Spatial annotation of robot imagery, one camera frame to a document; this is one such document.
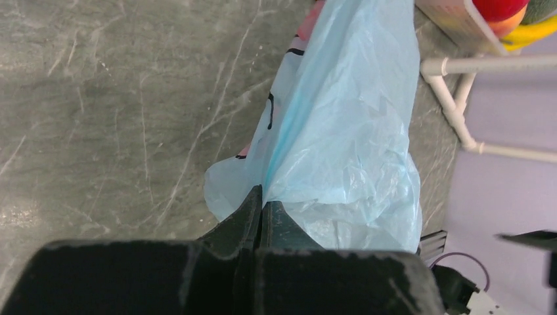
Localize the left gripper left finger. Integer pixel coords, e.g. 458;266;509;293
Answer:
2;186;262;314

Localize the aluminium frame rail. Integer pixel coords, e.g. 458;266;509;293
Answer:
416;230;448;261

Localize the white pvc pipe frame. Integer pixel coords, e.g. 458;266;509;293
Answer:
421;54;556;163

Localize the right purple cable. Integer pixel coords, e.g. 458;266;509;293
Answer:
428;252;491;293

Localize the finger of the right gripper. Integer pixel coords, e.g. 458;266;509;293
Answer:
497;230;556;253

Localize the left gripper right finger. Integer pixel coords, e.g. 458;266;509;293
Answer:
254;201;445;314

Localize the light blue plastic bag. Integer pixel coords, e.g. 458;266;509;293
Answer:
204;1;422;253

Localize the green netted melon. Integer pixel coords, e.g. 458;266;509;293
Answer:
521;0;556;25

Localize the white plastic fruit basket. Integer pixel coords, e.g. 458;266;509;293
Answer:
415;0;520;56

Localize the red apple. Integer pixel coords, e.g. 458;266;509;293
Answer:
472;0;529;22

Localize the peach fruit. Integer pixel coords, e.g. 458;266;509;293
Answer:
487;5;527;39

